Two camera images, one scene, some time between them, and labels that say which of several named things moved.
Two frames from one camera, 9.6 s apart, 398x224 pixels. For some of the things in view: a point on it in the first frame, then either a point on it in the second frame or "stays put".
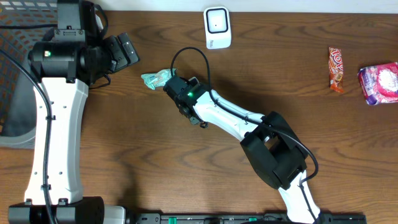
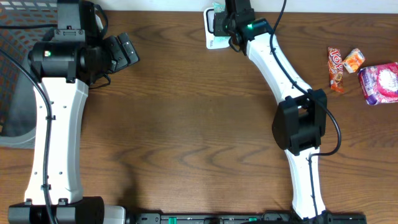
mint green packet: [157, 79] -> [218, 8]
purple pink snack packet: [379, 83] stays put
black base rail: [244, 218] stays put
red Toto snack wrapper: [336, 63] stays put
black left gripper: [123, 50] stays put
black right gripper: [198, 119] -> [219, 18]
